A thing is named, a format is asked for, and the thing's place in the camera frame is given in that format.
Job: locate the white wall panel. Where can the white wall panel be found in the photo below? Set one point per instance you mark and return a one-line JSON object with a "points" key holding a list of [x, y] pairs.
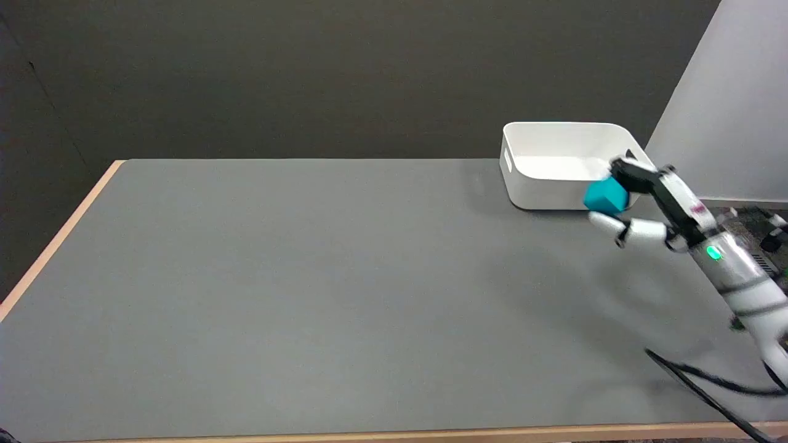
{"points": [[726, 104]]}

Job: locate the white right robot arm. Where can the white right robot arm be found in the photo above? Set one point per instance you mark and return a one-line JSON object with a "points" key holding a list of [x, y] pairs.
{"points": [[748, 286]]}

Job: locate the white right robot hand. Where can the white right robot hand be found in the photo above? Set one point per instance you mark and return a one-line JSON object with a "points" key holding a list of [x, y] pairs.
{"points": [[674, 206]]}

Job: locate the blue wooden cube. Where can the blue wooden cube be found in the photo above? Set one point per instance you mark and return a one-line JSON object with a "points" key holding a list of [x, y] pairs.
{"points": [[606, 195]]}

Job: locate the white plastic box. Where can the white plastic box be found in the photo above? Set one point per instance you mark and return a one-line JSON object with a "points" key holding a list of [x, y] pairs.
{"points": [[557, 165]]}

